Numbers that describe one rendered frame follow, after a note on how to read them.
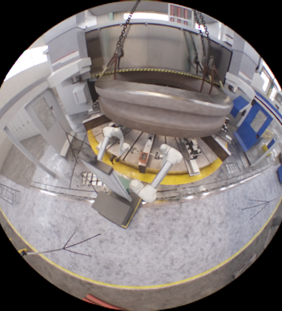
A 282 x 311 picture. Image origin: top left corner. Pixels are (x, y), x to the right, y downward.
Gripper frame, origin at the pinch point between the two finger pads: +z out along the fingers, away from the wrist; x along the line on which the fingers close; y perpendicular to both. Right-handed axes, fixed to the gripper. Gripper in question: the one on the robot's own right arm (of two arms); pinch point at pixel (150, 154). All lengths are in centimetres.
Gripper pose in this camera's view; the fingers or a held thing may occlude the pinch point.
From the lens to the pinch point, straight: 185.0
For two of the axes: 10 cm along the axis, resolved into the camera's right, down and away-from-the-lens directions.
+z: -9.6, -2.3, 1.7
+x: -2.8, 8.0, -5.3
